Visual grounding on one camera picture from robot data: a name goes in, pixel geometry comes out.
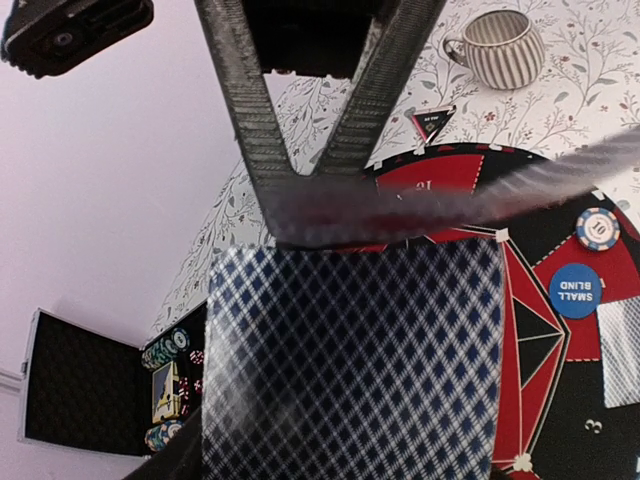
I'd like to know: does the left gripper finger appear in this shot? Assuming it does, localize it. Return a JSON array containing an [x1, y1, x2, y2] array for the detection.
[[124, 407, 202, 480]]

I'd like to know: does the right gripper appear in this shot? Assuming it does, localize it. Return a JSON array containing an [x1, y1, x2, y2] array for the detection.
[[196, 0, 444, 248]]

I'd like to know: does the playing card being dealt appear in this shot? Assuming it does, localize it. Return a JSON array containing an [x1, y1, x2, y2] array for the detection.
[[262, 127, 639, 248]]

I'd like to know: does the blue playing card deck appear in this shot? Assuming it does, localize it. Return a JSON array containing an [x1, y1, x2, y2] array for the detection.
[[202, 238, 505, 479]]

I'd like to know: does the blue white chip stack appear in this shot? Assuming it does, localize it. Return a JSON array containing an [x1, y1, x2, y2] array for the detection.
[[575, 207, 621, 252]]

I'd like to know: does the chip row in case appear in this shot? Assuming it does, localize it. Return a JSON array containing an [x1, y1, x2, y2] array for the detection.
[[141, 327, 190, 370], [144, 419, 183, 452]]

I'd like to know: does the boxed card deck in case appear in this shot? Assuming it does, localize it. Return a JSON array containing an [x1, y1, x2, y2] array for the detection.
[[151, 361, 181, 424]]

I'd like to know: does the red die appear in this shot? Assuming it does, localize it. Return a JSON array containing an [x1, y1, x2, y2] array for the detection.
[[178, 377, 191, 400], [189, 350, 204, 365]]

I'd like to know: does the aluminium poker chip case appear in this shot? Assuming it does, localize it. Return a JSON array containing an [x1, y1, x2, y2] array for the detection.
[[19, 304, 206, 457]]

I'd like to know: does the black triangular all-in button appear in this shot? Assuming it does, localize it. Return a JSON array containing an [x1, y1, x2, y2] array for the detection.
[[411, 105, 457, 145]]

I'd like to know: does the round red black poker mat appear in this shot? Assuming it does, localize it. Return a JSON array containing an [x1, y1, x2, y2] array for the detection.
[[359, 142, 640, 480]]

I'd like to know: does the blue small blind button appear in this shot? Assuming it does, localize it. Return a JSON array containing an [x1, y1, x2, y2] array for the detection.
[[549, 263, 602, 319]]

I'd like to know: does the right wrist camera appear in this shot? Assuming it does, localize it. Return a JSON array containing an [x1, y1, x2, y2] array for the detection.
[[1, 0, 154, 79]]

